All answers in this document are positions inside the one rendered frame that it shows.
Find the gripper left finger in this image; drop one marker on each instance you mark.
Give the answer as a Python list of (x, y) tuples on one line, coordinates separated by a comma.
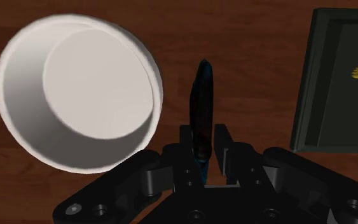
[(154, 176)]

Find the dark green square tray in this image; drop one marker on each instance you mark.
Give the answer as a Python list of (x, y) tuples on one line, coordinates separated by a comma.
[(336, 93)]

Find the dark blue slim pen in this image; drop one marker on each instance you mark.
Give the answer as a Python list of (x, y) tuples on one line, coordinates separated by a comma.
[(201, 108)]

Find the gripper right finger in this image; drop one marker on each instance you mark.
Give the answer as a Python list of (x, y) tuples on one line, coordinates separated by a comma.
[(278, 173)]

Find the white round bowl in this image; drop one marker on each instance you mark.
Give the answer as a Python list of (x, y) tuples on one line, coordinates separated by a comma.
[(79, 93)]

